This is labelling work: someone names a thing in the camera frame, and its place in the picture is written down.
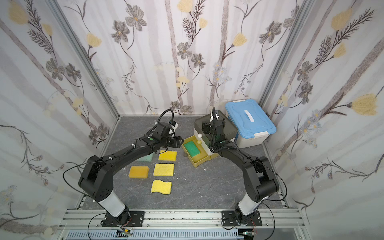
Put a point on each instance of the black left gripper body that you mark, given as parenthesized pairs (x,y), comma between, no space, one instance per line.
(174,141)

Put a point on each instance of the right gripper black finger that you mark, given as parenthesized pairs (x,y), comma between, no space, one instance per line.
(205,126)
(205,132)

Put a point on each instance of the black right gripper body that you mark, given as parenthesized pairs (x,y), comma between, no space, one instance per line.
(223,143)

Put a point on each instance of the olive green drawer cabinet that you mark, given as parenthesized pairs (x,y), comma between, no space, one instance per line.
(230,131)

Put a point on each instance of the bright yellow foam sponge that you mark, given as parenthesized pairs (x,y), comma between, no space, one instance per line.
(170,156)

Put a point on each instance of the green scouring sponge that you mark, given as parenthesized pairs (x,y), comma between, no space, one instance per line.
(192,149)

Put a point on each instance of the yellow bottom drawer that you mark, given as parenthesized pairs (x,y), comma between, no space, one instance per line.
(205,154)

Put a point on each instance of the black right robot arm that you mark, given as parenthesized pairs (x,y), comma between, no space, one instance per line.
(259,178)

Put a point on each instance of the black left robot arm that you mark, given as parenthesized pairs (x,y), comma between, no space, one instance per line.
(97,178)

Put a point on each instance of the white storage bin blue lid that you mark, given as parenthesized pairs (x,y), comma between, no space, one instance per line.
(253,124)

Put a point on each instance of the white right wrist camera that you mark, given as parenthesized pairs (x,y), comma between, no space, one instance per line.
(213,116)

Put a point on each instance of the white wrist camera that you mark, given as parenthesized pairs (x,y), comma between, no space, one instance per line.
(174,125)
(213,116)

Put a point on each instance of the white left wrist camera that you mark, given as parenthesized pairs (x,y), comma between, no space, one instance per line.
(174,125)

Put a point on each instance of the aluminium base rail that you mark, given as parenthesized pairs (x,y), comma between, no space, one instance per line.
(274,224)

